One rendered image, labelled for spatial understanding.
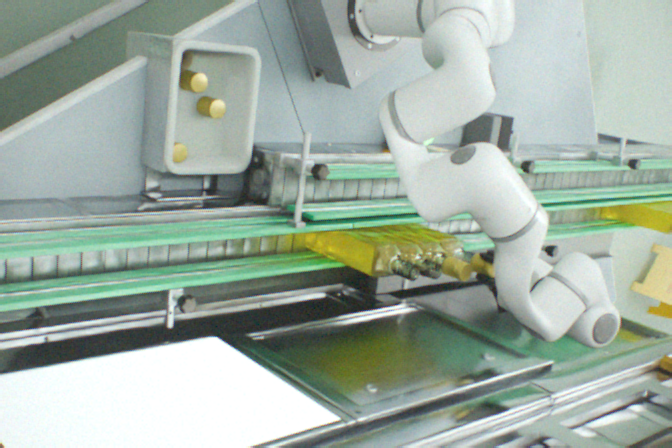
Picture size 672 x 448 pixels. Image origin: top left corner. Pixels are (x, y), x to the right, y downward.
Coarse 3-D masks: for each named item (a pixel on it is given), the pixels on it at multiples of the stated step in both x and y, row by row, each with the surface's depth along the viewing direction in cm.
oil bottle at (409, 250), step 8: (368, 232) 152; (376, 232) 153; (384, 232) 153; (392, 240) 148; (400, 240) 149; (408, 240) 150; (400, 248) 145; (408, 248) 145; (416, 248) 146; (408, 256) 144; (416, 256) 145
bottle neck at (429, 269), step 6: (414, 258) 144; (420, 258) 144; (420, 264) 143; (426, 264) 142; (432, 264) 142; (438, 264) 142; (420, 270) 143; (426, 270) 142; (432, 270) 141; (438, 270) 143; (426, 276) 143; (432, 276) 141; (438, 276) 143
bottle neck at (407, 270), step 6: (396, 258) 141; (390, 264) 140; (396, 264) 139; (402, 264) 139; (408, 264) 138; (414, 264) 138; (390, 270) 141; (396, 270) 139; (402, 270) 138; (408, 270) 137; (414, 270) 139; (402, 276) 139; (408, 276) 137; (414, 276) 139
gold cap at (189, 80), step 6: (180, 72) 141; (186, 72) 140; (192, 72) 139; (198, 72) 139; (180, 78) 140; (186, 78) 139; (192, 78) 138; (198, 78) 138; (204, 78) 139; (180, 84) 141; (186, 84) 139; (192, 84) 138; (198, 84) 139; (204, 84) 140; (192, 90) 139; (198, 90) 139; (204, 90) 140
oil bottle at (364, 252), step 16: (320, 240) 152; (336, 240) 148; (352, 240) 145; (368, 240) 144; (384, 240) 146; (336, 256) 149; (352, 256) 145; (368, 256) 142; (384, 256) 140; (400, 256) 143; (368, 272) 143; (384, 272) 141
